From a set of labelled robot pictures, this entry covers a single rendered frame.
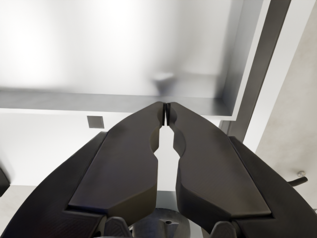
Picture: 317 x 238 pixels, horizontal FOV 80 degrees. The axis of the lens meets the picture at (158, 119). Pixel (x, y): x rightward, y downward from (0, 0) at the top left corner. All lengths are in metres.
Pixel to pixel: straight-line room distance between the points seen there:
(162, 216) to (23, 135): 0.32
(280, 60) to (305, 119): 1.35
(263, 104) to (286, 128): 1.30
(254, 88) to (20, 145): 0.25
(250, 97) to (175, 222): 0.36
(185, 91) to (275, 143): 1.41
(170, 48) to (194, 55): 0.02
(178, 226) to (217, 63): 0.38
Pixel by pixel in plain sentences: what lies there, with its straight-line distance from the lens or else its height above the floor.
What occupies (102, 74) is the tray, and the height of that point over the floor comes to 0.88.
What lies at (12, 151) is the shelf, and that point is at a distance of 0.29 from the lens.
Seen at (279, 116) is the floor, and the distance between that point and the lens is 1.43.
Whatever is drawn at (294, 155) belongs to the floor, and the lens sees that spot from 1.71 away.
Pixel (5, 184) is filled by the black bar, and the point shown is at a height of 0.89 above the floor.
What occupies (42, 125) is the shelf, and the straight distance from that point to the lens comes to 0.24.
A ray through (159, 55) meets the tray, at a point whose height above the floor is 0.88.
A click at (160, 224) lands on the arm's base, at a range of 0.47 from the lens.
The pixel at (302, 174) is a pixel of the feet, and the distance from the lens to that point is 1.88.
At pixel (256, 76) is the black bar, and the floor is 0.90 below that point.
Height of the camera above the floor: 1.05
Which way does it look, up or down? 58 degrees down
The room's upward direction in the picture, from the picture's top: 177 degrees counter-clockwise
